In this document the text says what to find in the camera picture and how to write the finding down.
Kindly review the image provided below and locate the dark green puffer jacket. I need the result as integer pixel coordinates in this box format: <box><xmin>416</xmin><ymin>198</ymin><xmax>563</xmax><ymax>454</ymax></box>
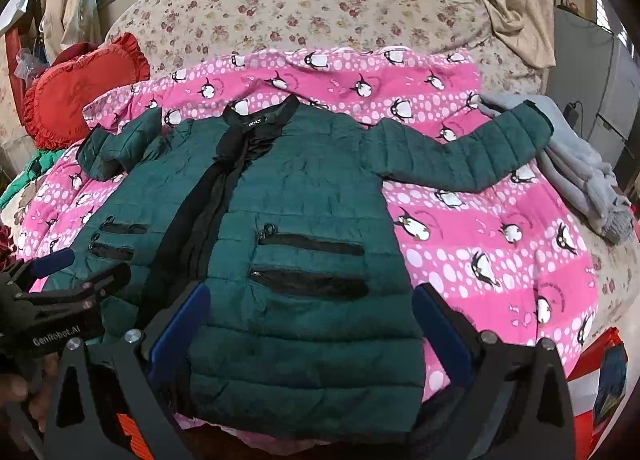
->
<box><xmin>44</xmin><ymin>96</ymin><xmax>552</xmax><ymax>440</ymax></box>

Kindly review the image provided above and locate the red box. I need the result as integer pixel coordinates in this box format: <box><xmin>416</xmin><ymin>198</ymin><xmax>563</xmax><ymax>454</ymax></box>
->
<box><xmin>567</xmin><ymin>327</ymin><xmax>628</xmax><ymax>459</ymax></box>

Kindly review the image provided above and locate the person's left hand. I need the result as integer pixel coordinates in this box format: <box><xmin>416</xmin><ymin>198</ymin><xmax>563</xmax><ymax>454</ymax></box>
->
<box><xmin>1</xmin><ymin>354</ymin><xmax>58</xmax><ymax>432</ymax></box>

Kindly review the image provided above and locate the red ruffled pillow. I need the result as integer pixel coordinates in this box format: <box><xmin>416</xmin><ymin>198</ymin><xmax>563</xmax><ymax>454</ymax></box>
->
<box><xmin>22</xmin><ymin>33</ymin><xmax>151</xmax><ymax>151</ymax></box>

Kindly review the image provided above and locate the pink penguin blanket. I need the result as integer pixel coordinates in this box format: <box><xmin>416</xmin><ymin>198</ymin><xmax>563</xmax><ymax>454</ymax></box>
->
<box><xmin>15</xmin><ymin>48</ymin><xmax>597</xmax><ymax>402</ymax></box>

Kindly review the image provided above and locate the grey cabinet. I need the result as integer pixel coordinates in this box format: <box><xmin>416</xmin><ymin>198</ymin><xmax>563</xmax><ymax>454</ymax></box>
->
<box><xmin>547</xmin><ymin>7</ymin><xmax>639</xmax><ymax>191</ymax></box>

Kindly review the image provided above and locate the grey fleece garment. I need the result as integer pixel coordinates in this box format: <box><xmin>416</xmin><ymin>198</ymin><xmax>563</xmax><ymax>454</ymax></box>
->
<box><xmin>478</xmin><ymin>92</ymin><xmax>634</xmax><ymax>245</ymax></box>

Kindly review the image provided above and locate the bright green garment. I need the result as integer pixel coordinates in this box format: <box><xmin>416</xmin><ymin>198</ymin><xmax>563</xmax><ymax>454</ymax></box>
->
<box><xmin>0</xmin><ymin>149</ymin><xmax>65</xmax><ymax>209</ymax></box>

